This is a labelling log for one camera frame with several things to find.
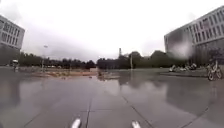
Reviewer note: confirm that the grey building with square windows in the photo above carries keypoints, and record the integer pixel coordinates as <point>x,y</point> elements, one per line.
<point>11,35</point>

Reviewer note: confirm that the long row of trees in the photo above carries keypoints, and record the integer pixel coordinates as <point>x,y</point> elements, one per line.
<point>73,62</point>

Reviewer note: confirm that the pale pole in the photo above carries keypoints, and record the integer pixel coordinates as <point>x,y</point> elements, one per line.
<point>131,61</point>

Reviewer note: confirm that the bicycle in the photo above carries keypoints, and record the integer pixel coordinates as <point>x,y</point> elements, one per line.
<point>214,71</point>

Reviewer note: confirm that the robot's own part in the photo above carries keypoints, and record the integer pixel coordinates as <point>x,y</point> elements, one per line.
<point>76,123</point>
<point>135,124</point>

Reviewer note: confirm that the tall chimney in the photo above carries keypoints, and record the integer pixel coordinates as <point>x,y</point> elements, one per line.
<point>120,52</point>

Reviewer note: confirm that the street lamp pole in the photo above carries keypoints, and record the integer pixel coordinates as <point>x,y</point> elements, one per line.
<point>43,57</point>

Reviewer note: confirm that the row of parked bicycles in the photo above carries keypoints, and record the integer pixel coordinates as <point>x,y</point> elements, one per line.
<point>183,67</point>

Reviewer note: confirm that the large grey office building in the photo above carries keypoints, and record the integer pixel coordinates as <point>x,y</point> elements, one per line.
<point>203,36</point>

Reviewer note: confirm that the wet grey paved plaza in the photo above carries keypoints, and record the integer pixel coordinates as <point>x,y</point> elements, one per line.
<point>110,100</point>

